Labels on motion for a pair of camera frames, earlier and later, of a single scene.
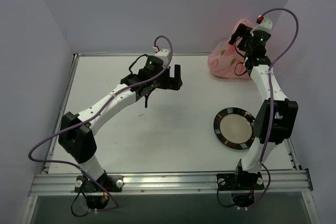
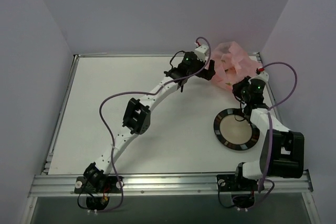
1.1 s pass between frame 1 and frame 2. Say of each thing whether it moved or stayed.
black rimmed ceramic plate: stayed
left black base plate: stayed
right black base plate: stayed
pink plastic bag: moved
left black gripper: moved
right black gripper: moved
